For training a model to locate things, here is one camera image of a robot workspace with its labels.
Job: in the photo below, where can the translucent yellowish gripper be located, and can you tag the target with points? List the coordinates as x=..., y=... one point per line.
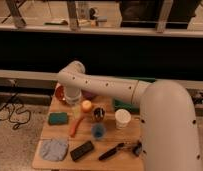
x=76, y=111

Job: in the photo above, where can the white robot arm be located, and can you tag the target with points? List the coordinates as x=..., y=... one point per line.
x=169, y=131

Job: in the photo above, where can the green plastic tray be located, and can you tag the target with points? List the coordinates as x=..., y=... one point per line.
x=117, y=104

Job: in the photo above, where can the purple bowl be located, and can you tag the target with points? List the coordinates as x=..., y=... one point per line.
x=88, y=95

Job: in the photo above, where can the orange carrot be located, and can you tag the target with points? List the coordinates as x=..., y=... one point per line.
x=74, y=126

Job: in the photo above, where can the green sponge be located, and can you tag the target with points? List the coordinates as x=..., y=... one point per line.
x=58, y=118

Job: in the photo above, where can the red bowl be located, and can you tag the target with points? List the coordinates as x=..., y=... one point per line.
x=59, y=93

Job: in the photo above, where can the blue cup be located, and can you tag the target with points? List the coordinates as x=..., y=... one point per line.
x=98, y=130

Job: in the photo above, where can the wooden board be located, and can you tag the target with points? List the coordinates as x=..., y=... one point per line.
x=124, y=160

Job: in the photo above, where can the black rectangular block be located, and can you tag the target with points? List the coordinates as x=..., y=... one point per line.
x=82, y=150

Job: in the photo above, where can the white cup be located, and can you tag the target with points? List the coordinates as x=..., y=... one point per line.
x=122, y=118

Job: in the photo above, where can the light blue cloth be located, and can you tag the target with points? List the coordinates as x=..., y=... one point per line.
x=54, y=150

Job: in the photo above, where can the small dark clip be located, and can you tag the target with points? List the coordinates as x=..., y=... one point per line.
x=137, y=149

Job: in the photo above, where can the black handled peeler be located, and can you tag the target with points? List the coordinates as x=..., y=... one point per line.
x=113, y=151

